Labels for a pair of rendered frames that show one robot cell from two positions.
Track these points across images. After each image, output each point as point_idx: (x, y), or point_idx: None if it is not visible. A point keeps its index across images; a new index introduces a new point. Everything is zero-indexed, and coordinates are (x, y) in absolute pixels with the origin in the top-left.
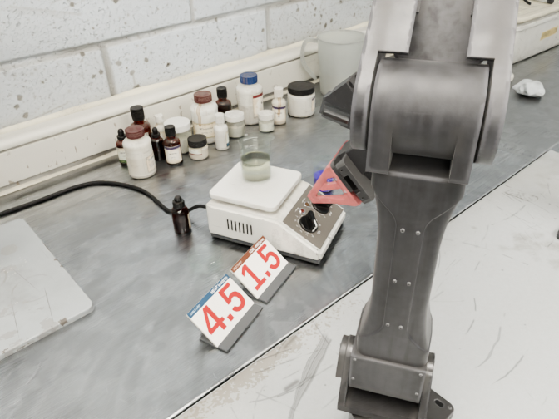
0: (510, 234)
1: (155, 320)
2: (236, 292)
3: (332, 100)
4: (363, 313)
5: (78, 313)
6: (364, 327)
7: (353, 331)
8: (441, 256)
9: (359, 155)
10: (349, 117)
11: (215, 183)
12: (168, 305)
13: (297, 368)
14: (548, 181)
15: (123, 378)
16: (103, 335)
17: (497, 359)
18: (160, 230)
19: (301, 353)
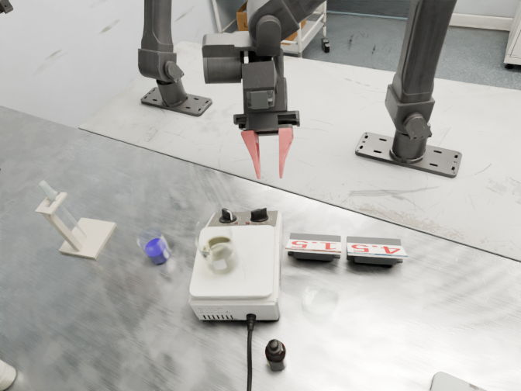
0: (202, 133)
1: (407, 306)
2: (353, 247)
3: (274, 83)
4: (419, 89)
5: (454, 377)
6: (433, 82)
7: (336, 183)
8: (239, 159)
9: (287, 103)
10: (276, 86)
11: (170, 375)
12: (386, 306)
13: (384, 198)
14: (128, 124)
15: (470, 293)
16: (452, 339)
17: (319, 126)
18: (290, 387)
19: (370, 201)
